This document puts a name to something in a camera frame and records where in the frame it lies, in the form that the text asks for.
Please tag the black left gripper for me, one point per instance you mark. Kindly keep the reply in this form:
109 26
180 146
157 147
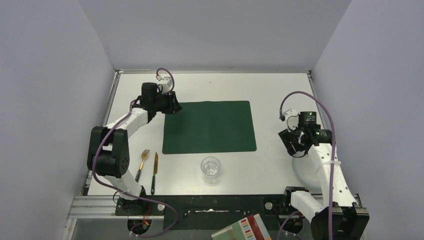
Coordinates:
171 103

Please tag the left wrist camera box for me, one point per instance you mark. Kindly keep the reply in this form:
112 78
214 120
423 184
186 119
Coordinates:
166 84

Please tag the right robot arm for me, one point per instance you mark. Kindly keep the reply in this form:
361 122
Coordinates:
339 216

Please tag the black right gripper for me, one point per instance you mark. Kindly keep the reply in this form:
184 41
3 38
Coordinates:
291 139

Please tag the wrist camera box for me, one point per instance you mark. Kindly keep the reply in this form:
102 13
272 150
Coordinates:
166 84
290 114

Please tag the white plate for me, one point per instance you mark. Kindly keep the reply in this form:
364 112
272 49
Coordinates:
305 171

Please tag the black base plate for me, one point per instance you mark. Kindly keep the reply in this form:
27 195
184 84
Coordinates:
216 221

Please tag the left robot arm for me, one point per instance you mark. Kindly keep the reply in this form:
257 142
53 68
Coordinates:
108 155

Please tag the gold knife black handle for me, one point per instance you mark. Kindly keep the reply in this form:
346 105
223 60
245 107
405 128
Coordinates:
155 170

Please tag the colourful booklet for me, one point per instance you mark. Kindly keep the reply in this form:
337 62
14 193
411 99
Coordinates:
251 227

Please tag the clear plastic cup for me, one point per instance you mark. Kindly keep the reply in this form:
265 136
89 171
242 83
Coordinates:
210 168

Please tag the green placemat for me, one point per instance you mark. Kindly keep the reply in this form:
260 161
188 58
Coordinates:
210 127

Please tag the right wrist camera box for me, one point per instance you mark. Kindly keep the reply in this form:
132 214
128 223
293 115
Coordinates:
290 114

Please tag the gold fork black handle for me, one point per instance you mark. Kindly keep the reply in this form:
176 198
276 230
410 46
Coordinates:
144 156

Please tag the aluminium frame rail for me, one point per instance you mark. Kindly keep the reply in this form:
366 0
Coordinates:
112 206

